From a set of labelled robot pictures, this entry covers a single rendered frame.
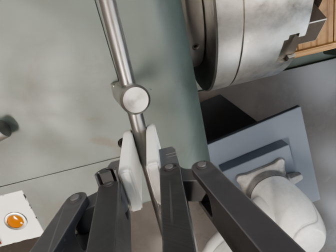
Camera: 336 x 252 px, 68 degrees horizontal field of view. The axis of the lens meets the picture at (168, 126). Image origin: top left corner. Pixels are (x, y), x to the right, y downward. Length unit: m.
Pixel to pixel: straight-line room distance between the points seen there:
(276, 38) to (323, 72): 1.60
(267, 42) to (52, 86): 0.27
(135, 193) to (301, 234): 0.67
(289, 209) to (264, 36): 0.55
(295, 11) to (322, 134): 1.79
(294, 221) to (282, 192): 0.10
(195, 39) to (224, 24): 0.06
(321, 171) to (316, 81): 0.72
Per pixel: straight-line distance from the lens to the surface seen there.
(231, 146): 0.93
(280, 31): 0.37
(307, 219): 0.80
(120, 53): 0.19
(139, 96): 0.18
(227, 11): 0.33
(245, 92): 1.72
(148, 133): 0.19
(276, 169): 0.96
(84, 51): 0.30
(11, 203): 0.39
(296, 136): 1.03
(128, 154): 0.17
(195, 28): 0.37
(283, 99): 1.85
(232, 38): 0.34
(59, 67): 0.30
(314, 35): 0.44
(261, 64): 0.40
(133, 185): 0.16
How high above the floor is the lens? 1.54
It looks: 69 degrees down
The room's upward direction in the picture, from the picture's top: 163 degrees clockwise
